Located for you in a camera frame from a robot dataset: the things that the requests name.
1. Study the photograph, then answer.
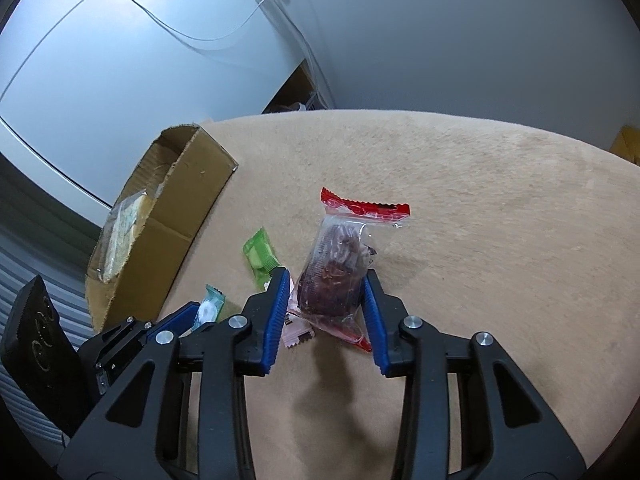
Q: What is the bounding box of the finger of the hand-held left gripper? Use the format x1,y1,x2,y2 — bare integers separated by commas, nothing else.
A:
147,301,202,346

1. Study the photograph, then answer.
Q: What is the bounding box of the teal packet with white candy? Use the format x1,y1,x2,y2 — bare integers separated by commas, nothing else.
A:
190,284,227,334

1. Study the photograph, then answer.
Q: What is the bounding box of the red-edged dried fruit packet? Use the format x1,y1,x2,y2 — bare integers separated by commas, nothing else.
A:
295,187,411,354

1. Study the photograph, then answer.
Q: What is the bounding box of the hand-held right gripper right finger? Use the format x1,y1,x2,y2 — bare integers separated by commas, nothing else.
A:
361,268,587,480

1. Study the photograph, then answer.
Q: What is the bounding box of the white cable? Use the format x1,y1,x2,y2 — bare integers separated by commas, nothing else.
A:
105,0,332,111

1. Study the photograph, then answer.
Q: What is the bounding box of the pink snack packet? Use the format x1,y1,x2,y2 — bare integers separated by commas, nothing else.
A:
281,300,315,350

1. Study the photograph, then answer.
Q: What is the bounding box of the green snack packet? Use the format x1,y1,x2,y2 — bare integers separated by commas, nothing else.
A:
243,228,281,291

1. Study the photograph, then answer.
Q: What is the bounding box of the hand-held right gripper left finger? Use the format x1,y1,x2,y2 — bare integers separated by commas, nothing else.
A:
57,267,292,480

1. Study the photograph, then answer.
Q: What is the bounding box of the yellow cracker packet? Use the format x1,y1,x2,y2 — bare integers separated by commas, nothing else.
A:
96,192,149,282

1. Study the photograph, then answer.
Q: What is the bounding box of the white wardrobe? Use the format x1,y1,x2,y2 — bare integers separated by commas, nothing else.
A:
0,0,312,209

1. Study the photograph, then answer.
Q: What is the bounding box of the yellow box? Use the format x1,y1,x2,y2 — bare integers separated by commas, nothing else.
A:
609,125,640,167

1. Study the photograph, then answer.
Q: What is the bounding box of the grey ribbed panel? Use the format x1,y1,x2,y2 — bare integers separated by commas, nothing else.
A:
0,152,112,453

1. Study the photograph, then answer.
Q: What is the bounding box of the cardboard box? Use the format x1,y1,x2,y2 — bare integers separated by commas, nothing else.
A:
85,122,240,335

